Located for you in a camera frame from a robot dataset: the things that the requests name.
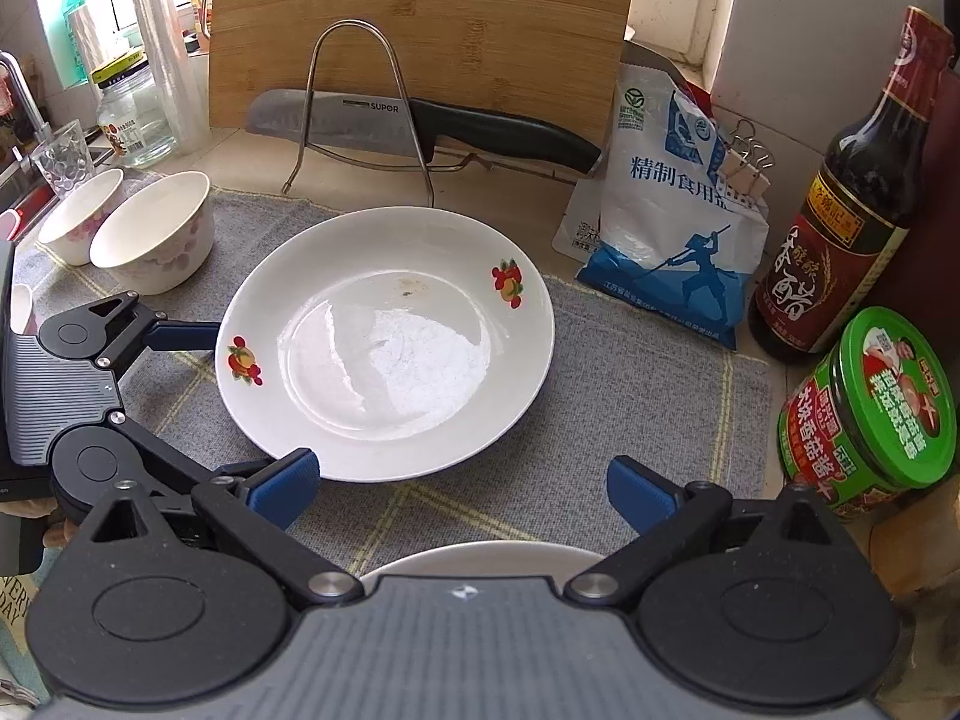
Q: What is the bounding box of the white bowl with pale flowers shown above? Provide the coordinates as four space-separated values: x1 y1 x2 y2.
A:
89 171 215 296

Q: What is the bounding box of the glass jar green lid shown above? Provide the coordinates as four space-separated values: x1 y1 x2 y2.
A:
91 49 178 167

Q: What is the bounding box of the green dish soap bottle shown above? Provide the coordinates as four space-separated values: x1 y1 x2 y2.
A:
62 0 116 78

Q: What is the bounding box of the dark vinegar bottle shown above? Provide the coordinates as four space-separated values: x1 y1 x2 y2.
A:
747 7 953 364

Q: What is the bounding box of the metal wire stand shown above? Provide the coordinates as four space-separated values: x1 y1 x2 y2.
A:
280 18 591 210

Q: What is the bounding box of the green lid sauce jar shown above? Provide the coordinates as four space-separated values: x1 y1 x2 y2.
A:
778 307 957 520

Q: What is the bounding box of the white plate with fruit print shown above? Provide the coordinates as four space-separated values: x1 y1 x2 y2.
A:
215 206 555 483

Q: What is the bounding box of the kitchen knife black handle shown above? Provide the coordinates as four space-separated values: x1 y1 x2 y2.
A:
244 88 604 176

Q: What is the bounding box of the metal faucet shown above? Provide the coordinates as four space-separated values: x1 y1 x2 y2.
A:
0 50 52 143

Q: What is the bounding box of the white bowl with pink flowers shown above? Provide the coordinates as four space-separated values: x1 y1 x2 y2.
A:
37 167 124 266

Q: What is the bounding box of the blue white salt bag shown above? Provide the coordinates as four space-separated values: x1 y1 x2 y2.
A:
553 64 770 349

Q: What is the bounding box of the plastic wrap roll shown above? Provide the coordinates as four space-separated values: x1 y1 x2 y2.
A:
133 0 210 153

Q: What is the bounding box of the bamboo cutting board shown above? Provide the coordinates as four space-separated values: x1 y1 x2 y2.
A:
208 0 630 143

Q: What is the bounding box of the clear glass mug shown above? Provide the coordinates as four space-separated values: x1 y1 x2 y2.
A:
31 119 96 199

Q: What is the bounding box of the grey checked cloth mat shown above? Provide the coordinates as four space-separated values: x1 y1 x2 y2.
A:
13 177 775 579

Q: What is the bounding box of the binder clip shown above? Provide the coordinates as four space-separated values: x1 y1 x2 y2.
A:
721 117 776 200

